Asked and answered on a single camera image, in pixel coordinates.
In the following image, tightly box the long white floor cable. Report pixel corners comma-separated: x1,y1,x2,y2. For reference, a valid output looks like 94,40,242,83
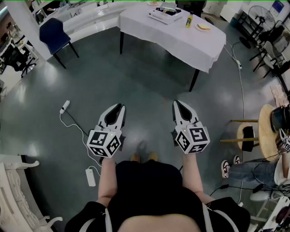
224,42,246,206

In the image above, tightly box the round wooden table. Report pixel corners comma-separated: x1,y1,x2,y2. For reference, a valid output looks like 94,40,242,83
258,104,281,161

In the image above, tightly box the person's black clothing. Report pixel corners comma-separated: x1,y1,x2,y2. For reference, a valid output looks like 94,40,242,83
64,159,251,232

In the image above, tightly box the white power cable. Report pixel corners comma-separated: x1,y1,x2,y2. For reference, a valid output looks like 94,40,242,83
59,112,102,165

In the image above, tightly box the thin black cable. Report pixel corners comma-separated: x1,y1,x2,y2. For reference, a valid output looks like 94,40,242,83
64,110,90,136

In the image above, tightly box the wooden stool black cushion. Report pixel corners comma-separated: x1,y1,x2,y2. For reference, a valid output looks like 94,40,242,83
219,119,260,152

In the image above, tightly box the person's left forearm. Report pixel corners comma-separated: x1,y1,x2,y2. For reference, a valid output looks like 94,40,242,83
97,157,118,208

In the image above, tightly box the white curved shelf desk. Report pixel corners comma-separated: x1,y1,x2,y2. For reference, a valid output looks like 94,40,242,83
34,0,150,44

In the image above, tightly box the square pale blue pan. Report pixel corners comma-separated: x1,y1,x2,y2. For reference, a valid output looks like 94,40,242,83
160,1,177,12

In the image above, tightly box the white plate under bread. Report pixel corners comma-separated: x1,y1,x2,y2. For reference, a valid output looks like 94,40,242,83
194,22,211,32

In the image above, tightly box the black standing fan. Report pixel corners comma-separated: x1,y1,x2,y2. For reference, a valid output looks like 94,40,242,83
239,5,276,49

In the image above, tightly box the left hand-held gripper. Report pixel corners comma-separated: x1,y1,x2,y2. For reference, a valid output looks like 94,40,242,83
87,103,126,158

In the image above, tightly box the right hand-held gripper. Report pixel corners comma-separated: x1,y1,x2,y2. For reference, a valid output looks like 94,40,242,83
170,100,211,155

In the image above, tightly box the white induction cooktop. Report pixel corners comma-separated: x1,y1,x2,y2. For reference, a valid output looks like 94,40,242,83
148,6,183,25

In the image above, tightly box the blue chair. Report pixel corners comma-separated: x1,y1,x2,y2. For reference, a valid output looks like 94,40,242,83
39,17,80,69

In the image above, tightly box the table with white cloth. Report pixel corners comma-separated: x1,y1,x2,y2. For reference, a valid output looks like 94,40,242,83
117,2,227,92

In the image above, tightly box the white ornate furniture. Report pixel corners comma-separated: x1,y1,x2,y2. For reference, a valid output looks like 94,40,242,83
0,155,63,232

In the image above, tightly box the person's right forearm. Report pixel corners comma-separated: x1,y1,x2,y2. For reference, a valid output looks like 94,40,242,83
181,154,216,202

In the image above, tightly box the black office chair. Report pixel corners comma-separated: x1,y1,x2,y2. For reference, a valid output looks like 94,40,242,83
4,45,37,77

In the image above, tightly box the yellow oil bottle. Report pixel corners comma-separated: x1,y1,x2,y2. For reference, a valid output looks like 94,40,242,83
185,12,194,29

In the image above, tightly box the large white power strip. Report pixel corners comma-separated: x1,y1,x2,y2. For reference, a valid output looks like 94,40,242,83
85,168,96,187

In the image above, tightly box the small white power strip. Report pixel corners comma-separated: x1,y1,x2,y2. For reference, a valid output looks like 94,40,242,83
60,100,70,114

